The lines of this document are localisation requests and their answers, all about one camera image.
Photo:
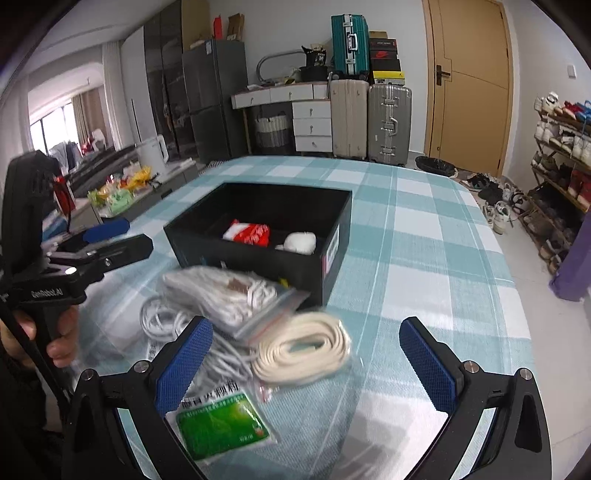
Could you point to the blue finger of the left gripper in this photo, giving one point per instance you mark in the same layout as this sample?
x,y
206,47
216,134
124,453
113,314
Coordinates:
x,y
106,231
115,256

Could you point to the teal plaid tablecloth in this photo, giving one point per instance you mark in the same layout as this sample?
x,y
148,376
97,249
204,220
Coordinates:
x,y
419,246

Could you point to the white electric kettle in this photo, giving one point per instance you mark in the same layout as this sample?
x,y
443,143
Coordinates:
x,y
153,153

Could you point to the silver suitcase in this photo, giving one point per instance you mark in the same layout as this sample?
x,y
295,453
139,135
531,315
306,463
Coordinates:
x,y
389,124

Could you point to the stack of shoe boxes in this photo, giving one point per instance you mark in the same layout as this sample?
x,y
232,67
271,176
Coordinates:
x,y
384,60

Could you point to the purple bag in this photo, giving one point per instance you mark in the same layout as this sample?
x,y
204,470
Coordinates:
x,y
572,279

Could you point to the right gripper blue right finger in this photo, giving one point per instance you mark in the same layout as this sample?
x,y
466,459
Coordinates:
x,y
437,367

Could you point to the black bag on desk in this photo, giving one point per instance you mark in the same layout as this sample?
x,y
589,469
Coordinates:
x,y
315,68

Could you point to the white plush toy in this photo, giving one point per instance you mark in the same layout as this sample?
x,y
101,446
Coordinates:
x,y
299,242

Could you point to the black storage box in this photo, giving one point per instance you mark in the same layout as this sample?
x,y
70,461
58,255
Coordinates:
x,y
285,233

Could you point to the green white packet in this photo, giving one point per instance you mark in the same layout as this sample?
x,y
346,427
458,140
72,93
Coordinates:
x,y
222,420

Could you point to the woven laundry basket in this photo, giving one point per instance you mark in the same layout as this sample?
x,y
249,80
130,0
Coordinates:
x,y
272,132

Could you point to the teal suitcase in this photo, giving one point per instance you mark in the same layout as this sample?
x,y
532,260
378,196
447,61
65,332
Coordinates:
x,y
350,47

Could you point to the grey tv cabinet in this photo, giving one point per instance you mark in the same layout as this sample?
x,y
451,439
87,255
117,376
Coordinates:
x,y
87,215

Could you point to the red white snack packet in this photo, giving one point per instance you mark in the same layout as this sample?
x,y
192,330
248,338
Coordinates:
x,y
248,234

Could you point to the wooden door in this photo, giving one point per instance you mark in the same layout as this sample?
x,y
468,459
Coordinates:
x,y
470,84

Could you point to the white light switch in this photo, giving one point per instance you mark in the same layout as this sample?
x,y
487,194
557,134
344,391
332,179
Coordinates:
x,y
571,71

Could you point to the white drawer desk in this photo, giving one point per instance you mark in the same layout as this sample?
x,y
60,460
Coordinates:
x,y
307,107

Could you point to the black trash bin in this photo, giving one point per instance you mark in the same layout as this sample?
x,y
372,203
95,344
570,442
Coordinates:
x,y
436,166

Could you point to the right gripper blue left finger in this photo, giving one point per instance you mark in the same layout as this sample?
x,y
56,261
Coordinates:
x,y
177,363

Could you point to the dark grey refrigerator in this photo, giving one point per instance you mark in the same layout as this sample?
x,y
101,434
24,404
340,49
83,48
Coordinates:
x,y
213,72

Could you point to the wooden shoe rack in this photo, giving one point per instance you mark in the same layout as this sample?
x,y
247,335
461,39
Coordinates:
x,y
560,201

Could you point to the beige suitcase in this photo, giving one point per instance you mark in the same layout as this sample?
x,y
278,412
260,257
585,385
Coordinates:
x,y
349,104

